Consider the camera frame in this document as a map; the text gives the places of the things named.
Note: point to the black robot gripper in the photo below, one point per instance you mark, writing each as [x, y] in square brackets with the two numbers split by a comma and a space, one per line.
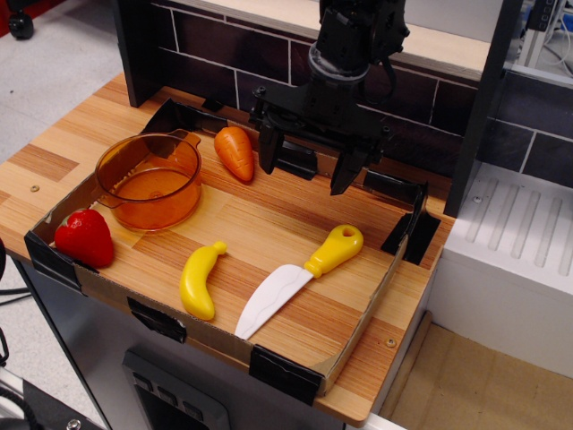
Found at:
[323, 110]

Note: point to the yellow toy banana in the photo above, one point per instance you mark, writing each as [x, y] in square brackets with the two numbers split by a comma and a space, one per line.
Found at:
[193, 289]

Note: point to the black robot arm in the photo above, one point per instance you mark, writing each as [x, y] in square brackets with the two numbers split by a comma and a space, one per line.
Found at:
[354, 36]

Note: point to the orange transparent plastic pot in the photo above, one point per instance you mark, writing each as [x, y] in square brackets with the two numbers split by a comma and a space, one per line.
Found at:
[151, 181]

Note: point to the orange toy carrot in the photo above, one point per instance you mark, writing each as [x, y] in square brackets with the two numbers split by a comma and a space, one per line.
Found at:
[234, 149]

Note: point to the yellow white toy knife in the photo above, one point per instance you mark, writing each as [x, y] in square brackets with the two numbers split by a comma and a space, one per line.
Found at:
[342, 244]

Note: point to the white toy sink drainboard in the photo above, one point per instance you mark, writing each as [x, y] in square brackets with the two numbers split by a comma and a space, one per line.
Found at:
[504, 278]

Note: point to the red toy strawberry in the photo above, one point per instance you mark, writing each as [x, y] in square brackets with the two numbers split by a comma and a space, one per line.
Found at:
[85, 236]

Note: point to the grey toy oven panel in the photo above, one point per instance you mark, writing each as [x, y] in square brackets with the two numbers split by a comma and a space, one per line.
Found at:
[169, 403]

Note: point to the black caster wheel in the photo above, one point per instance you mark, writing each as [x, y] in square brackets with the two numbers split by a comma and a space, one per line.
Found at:
[20, 25]

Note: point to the dark grey kitchen frame post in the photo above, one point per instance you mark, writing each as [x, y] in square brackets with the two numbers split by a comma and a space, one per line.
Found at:
[484, 104]

